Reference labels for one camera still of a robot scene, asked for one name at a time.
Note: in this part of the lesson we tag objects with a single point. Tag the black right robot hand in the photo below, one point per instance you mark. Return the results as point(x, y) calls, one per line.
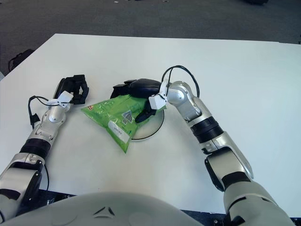
point(143, 88)

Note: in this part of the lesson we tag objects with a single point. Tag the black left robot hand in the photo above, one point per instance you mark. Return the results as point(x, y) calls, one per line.
point(77, 83)

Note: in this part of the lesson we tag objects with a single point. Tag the green snack bag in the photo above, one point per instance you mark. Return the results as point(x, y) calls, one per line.
point(110, 113)

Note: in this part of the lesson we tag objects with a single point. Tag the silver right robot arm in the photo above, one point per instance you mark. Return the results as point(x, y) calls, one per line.
point(211, 131)

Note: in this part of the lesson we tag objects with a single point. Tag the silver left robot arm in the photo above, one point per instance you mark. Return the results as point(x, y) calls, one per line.
point(53, 117)

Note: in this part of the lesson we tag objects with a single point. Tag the white plate black rim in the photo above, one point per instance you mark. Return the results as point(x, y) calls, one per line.
point(152, 127)

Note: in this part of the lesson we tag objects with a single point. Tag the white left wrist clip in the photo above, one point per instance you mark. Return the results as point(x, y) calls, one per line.
point(65, 96)

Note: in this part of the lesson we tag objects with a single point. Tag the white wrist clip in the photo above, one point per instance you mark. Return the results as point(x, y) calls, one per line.
point(157, 102)
point(65, 96)

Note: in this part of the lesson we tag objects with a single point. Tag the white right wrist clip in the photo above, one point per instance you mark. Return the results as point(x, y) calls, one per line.
point(157, 102)

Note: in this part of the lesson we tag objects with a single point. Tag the black bag on floor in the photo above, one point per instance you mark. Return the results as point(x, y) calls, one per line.
point(20, 58)

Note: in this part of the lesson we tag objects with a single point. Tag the grey robot torso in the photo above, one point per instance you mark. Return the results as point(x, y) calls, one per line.
point(105, 209)

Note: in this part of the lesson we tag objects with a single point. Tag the large black floor object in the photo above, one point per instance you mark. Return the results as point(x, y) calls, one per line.
point(256, 1)

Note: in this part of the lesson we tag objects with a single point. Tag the black bolted waist bracket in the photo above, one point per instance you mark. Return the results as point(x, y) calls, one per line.
point(58, 197)

